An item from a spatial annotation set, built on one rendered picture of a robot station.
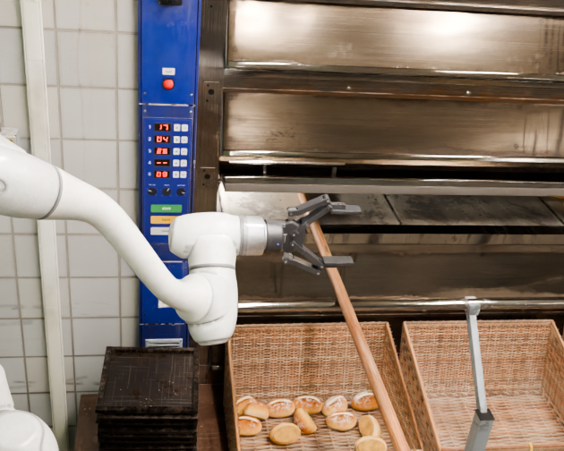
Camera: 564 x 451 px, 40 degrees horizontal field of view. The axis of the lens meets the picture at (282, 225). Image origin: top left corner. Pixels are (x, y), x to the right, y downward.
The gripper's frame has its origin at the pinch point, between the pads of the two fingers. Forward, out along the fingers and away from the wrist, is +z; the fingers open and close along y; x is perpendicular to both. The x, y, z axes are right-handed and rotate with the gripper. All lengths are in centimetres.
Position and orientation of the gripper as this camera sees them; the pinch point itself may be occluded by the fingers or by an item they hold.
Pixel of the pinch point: (351, 235)
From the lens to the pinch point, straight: 177.1
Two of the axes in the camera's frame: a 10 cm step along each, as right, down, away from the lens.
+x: 1.5, 4.9, -8.6
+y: -0.9, 8.7, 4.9
